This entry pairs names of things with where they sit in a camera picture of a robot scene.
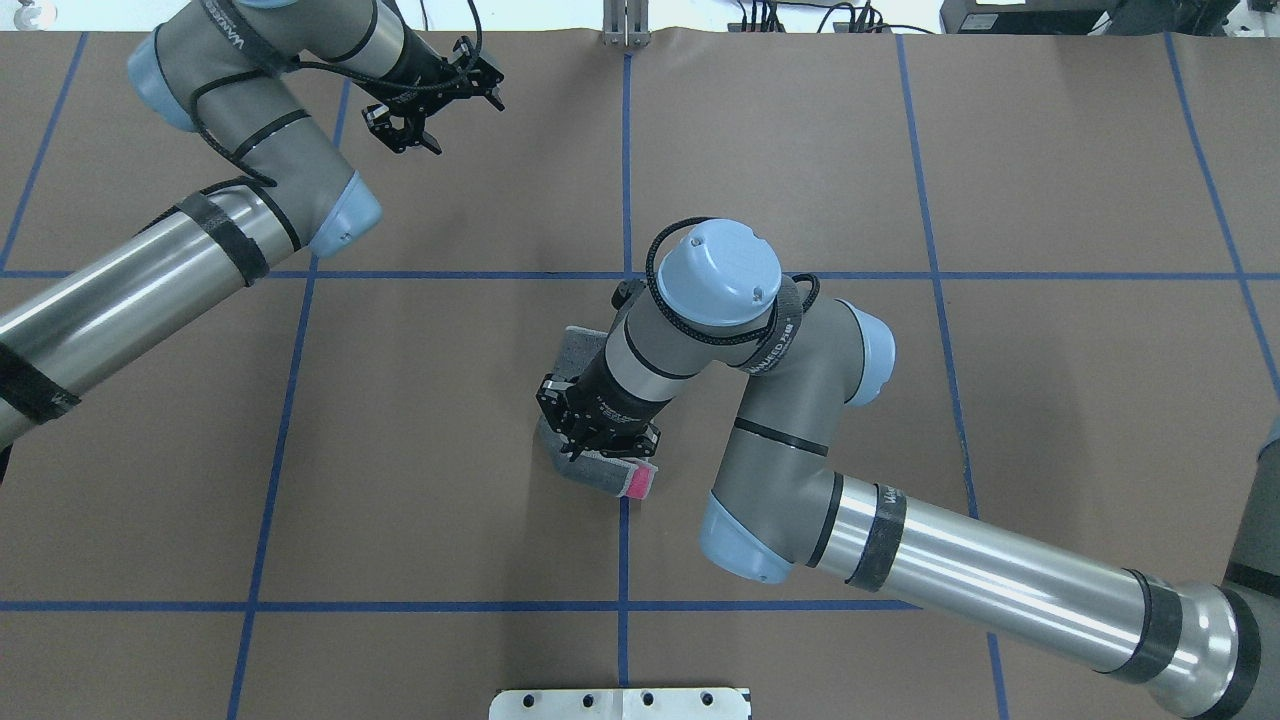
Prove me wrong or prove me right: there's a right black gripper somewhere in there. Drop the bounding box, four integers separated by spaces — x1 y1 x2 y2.
536 350 663 461

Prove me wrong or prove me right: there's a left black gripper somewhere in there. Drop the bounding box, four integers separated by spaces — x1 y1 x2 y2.
360 35 506 155

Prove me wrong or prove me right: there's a pink towel grey trim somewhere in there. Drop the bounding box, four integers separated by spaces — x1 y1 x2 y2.
536 325 658 500

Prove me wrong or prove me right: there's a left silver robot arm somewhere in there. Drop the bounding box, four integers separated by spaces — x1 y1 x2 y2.
1 1 504 447

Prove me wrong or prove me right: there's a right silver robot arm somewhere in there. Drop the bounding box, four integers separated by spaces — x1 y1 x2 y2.
536 217 1279 719

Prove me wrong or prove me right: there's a blue tape line lengthwise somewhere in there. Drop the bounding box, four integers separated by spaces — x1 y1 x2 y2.
617 53 635 689

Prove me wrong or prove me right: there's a blue tape line crosswise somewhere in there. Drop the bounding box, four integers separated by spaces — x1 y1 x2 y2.
269 269 1279 283

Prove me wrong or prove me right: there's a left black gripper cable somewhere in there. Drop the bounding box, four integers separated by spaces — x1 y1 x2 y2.
131 0 481 241

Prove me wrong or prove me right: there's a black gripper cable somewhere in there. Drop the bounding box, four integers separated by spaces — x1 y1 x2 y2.
644 217 823 348
131 0 481 241

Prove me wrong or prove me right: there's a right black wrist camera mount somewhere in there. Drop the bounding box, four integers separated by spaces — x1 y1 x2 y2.
611 278 646 313

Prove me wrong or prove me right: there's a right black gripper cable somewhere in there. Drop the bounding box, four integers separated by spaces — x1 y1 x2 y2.
644 217 823 348

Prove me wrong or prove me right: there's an aluminium frame post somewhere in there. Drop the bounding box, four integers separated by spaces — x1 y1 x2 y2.
600 0 652 49

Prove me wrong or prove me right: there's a white pedestal column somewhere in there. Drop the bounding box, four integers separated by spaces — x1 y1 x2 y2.
488 687 754 719

